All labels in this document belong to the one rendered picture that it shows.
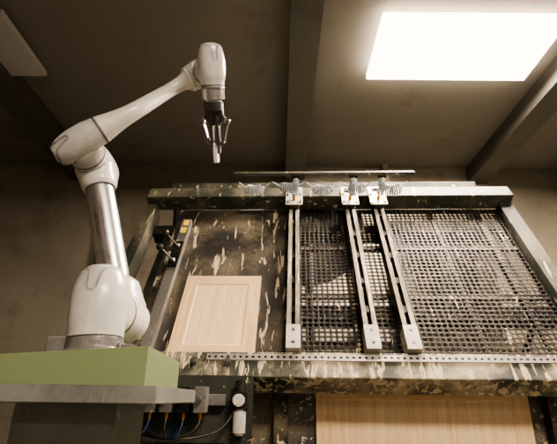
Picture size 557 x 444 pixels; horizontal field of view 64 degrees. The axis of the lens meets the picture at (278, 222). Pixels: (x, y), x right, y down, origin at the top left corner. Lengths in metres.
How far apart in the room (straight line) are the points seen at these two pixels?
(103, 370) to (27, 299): 3.91
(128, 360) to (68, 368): 0.14
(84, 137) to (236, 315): 1.00
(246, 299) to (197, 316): 0.24
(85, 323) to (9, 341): 3.72
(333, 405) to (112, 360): 1.16
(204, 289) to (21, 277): 3.15
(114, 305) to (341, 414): 1.14
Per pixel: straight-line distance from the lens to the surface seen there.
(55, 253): 5.07
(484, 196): 2.92
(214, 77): 1.76
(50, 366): 1.23
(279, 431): 2.05
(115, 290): 1.37
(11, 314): 5.10
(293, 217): 2.59
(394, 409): 2.12
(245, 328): 2.04
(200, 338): 2.03
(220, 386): 1.86
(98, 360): 1.19
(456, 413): 2.19
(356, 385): 1.89
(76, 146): 1.70
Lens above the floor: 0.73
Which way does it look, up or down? 22 degrees up
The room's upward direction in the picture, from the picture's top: 1 degrees clockwise
